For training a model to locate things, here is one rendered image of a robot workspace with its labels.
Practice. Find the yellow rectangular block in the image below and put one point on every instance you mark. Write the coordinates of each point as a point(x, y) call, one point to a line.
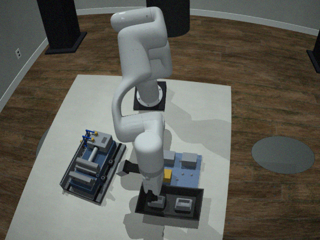
point(167, 175)

